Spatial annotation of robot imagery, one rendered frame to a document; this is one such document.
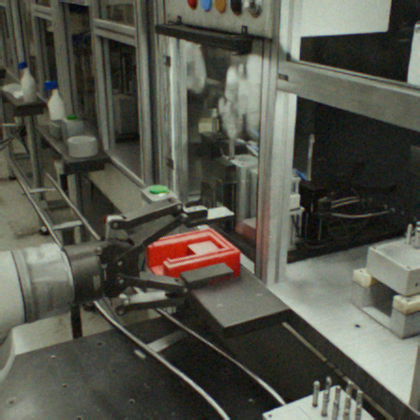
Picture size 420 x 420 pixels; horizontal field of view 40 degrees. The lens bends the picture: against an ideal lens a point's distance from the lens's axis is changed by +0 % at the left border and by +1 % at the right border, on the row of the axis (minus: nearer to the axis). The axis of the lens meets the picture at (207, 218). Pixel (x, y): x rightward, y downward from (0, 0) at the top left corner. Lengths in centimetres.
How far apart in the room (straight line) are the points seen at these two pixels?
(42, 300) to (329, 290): 62
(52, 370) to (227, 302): 45
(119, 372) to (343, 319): 51
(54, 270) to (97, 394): 59
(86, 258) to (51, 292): 6
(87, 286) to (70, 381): 61
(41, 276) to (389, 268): 59
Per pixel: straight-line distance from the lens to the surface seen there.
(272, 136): 103
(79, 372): 132
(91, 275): 71
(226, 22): 113
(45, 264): 70
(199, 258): 112
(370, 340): 102
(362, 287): 107
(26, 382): 132
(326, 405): 82
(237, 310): 106
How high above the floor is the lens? 147
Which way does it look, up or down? 23 degrees down
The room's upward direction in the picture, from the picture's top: straight up
